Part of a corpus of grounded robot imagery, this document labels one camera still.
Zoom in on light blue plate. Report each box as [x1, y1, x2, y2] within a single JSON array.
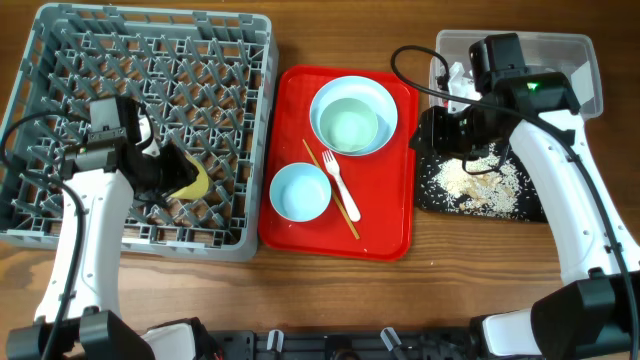
[[309, 76, 399, 157]]

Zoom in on rice food scraps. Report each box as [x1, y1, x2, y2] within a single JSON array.
[[428, 145, 521, 218]]

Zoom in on light blue bowl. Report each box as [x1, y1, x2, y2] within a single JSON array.
[[269, 162, 332, 222]]

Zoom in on white tissue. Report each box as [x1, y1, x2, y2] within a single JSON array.
[[447, 62, 482, 114]]

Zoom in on yellow plastic cup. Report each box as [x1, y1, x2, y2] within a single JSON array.
[[170, 154, 212, 200]]

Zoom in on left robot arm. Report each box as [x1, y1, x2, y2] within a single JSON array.
[[2, 96, 211, 359]]

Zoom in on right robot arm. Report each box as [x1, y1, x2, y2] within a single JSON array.
[[410, 33, 639, 359]]

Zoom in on wooden chopstick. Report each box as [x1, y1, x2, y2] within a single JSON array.
[[301, 138, 361, 241]]

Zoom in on clear plastic bin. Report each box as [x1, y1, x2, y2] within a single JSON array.
[[429, 30, 603, 120]]

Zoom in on white plastic fork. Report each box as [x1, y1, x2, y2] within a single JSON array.
[[322, 150, 361, 222]]

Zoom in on red plastic tray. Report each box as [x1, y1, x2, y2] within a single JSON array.
[[258, 65, 419, 261]]

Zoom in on green bowl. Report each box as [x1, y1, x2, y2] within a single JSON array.
[[319, 98, 378, 153]]

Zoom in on black plastic tray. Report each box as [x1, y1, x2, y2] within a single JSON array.
[[415, 144, 547, 223]]

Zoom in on grey dishwasher rack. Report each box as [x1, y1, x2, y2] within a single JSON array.
[[1, 3, 278, 262]]

